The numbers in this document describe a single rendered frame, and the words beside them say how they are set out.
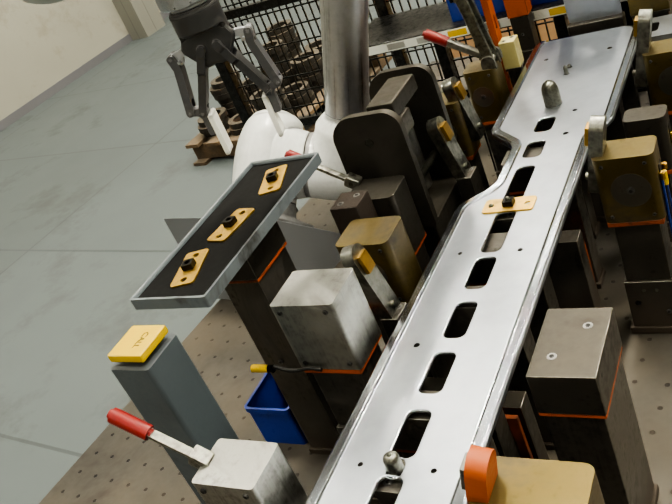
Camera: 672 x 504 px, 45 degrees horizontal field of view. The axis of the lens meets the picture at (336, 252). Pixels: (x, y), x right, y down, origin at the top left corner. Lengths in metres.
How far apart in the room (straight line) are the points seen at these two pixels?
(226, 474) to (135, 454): 0.76
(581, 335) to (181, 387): 0.51
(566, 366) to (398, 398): 0.22
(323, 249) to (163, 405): 0.89
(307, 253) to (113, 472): 0.62
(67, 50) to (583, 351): 8.02
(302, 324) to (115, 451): 0.76
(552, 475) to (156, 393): 0.52
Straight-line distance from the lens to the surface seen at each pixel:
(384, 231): 1.21
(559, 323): 1.02
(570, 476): 0.81
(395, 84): 1.41
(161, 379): 1.08
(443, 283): 1.20
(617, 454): 1.04
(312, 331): 1.10
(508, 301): 1.13
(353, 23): 1.74
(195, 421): 1.13
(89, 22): 8.97
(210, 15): 1.20
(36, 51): 8.54
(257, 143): 1.90
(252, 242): 1.17
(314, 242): 1.87
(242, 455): 0.98
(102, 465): 1.76
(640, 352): 1.45
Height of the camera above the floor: 1.67
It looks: 29 degrees down
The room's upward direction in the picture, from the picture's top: 24 degrees counter-clockwise
